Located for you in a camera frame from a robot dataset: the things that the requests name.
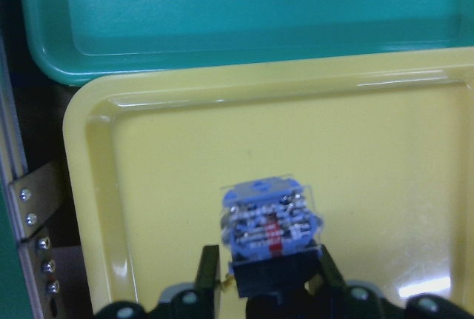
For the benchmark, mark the green conveyor belt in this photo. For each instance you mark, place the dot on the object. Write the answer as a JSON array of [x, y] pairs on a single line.
[[31, 237]]

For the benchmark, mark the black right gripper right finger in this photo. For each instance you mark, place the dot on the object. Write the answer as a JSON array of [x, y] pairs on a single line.
[[361, 300]]

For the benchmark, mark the green plastic tray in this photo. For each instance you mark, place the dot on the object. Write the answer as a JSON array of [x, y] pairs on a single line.
[[76, 41]]

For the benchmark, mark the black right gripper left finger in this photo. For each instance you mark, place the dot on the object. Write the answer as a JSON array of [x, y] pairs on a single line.
[[199, 299]]

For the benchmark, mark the yellow plastic tray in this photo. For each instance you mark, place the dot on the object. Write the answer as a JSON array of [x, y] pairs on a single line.
[[384, 141]]

